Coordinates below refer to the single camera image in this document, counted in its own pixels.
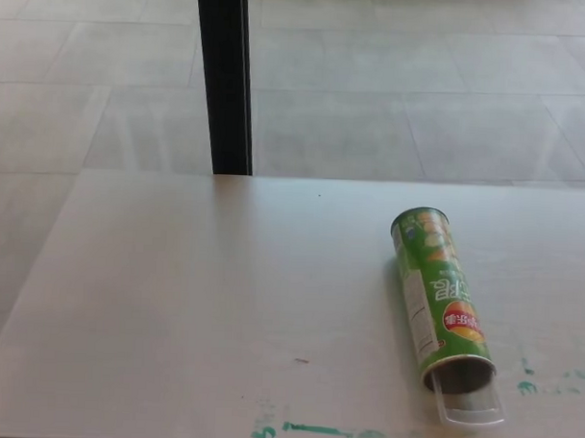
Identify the clear plastic chips tray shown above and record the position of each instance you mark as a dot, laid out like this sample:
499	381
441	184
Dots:
468	411

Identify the green chips can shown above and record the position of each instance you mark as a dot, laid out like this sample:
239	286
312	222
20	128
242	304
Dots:
434	281

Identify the black vertical post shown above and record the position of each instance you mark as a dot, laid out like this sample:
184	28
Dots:
225	82

